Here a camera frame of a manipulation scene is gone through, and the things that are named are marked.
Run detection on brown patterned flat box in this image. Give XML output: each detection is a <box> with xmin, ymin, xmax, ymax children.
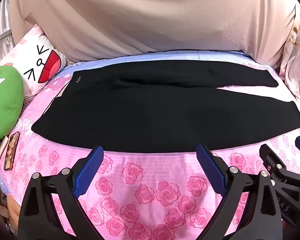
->
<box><xmin>3</xmin><ymin>131</ymin><xmax>21</xmax><ymax>171</ymax></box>

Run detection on green plush pillow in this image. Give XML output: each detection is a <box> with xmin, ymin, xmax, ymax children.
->
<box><xmin>0</xmin><ymin>65</ymin><xmax>24</xmax><ymax>142</ymax></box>

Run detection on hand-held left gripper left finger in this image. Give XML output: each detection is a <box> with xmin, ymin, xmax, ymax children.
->
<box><xmin>17</xmin><ymin>146</ymin><xmax>105</xmax><ymax>240</ymax></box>

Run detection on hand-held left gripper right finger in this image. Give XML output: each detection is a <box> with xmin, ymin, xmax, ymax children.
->
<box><xmin>196</xmin><ymin>144</ymin><xmax>283</xmax><ymax>240</ymax></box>

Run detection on tan cloth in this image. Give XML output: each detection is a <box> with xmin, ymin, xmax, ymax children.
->
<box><xmin>0</xmin><ymin>176</ymin><xmax>19</xmax><ymax>233</ymax></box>

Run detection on white cartoon face pillow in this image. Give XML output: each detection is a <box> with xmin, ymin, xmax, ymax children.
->
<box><xmin>0</xmin><ymin>24</ymin><xmax>69</xmax><ymax>98</ymax></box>

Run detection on white sheer curtain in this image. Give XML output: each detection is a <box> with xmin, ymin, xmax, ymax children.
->
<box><xmin>0</xmin><ymin>0</ymin><xmax>17</xmax><ymax>64</ymax></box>

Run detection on thin pink flat box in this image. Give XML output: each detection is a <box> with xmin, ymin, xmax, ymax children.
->
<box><xmin>0</xmin><ymin>136</ymin><xmax>9</xmax><ymax>167</ymax></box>

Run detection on pink rose bed sheet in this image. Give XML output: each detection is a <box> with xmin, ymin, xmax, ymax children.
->
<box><xmin>0</xmin><ymin>49</ymin><xmax>300</xmax><ymax>240</ymax></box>

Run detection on beige draped cloth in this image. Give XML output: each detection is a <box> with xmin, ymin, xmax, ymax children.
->
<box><xmin>9</xmin><ymin>0</ymin><xmax>298</xmax><ymax>67</ymax></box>

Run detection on black pants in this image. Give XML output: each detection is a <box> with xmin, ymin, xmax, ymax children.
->
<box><xmin>31</xmin><ymin>59</ymin><xmax>300</xmax><ymax>153</ymax></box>

